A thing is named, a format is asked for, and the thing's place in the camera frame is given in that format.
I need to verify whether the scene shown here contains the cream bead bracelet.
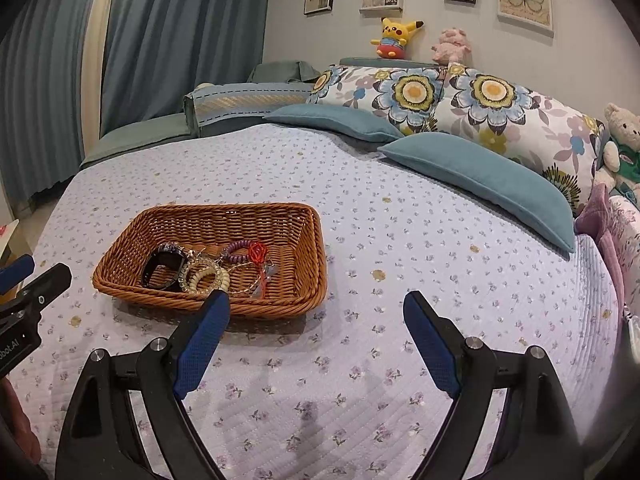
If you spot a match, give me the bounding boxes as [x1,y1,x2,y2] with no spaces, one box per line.
[192,266,232,297]

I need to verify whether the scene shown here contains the folded striped blue blanket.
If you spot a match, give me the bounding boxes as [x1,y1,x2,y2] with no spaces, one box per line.
[182,81,316,138]

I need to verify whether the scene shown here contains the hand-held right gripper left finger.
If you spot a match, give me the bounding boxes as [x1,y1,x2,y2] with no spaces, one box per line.
[55,290,232,480]

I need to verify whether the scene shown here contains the white pearl bracelet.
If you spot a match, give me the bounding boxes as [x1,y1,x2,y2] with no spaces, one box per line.
[180,252,222,293]

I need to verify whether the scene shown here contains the pink hair pin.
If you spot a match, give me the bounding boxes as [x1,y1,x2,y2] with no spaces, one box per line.
[250,265,276,302]

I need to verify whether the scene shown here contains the brown wicker basket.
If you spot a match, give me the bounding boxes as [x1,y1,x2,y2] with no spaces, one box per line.
[92,202,328,321]

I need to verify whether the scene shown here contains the teal blue pillow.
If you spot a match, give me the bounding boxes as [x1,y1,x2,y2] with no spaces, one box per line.
[262,103,406,143]
[377,131,576,256]

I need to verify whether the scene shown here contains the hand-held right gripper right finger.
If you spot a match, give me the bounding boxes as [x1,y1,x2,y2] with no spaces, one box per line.
[403,290,586,480]

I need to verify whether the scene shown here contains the blue curtain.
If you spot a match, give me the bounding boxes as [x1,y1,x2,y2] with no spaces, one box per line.
[100,0,273,136]
[0,0,108,206]

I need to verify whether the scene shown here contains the person's left hand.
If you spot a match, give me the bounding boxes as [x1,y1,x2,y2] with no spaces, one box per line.
[0,375,42,466]

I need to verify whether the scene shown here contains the yellow plush toy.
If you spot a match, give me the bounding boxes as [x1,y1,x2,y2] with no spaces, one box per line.
[370,16,425,59]

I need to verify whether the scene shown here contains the white teddy bear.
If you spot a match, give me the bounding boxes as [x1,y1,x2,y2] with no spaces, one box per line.
[592,102,640,206]

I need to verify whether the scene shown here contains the butterfly picture frame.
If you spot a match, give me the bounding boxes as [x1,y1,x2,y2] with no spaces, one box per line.
[496,0,555,36]

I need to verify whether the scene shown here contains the pink plush toy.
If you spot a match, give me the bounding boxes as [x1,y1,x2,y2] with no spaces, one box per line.
[431,27,473,65]

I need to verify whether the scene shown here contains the purple cloth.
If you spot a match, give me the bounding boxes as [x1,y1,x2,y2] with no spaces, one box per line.
[575,184,626,311]

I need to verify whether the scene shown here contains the quilted floral bedspread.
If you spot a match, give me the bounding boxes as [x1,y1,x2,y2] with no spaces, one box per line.
[27,122,631,480]

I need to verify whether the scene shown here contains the black wrist watch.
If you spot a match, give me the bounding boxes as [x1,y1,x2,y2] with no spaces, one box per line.
[141,243,187,292]

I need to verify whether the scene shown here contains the purple coil hair tie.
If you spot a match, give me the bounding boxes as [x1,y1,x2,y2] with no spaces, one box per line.
[220,241,251,265]

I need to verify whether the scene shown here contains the floral print pillow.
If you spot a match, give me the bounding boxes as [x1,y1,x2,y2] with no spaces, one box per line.
[435,62,606,216]
[309,64,448,136]

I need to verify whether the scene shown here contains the silver chain necklace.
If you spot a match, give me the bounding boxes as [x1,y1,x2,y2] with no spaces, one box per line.
[172,242,228,263]

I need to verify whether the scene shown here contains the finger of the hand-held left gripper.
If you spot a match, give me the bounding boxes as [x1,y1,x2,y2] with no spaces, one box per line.
[0,262,72,328]
[0,254,35,293]

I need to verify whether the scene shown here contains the pink floral quilt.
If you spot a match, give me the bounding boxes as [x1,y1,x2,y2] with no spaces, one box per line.
[607,195,640,321]

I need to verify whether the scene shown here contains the grey green headboard cushion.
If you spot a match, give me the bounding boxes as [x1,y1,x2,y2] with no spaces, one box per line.
[247,60,321,85]
[80,112,193,171]

